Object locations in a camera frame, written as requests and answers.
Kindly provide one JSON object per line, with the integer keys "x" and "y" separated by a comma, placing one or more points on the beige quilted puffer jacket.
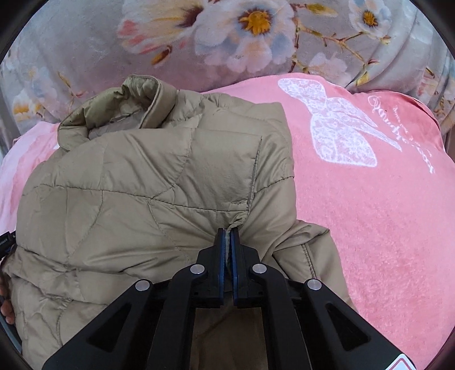
{"x": 142, "y": 178}

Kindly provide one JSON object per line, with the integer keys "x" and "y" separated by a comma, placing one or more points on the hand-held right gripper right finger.
{"x": 234, "y": 256}

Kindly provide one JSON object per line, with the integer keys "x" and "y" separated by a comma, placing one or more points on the grey floral duvet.
{"x": 89, "y": 42}

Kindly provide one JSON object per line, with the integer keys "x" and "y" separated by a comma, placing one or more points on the person's left hand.
{"x": 6, "y": 313}

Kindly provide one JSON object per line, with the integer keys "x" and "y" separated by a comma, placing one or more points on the pink blanket with white print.
{"x": 355, "y": 231}

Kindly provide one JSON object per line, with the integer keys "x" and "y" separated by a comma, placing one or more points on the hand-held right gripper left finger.
{"x": 223, "y": 256}

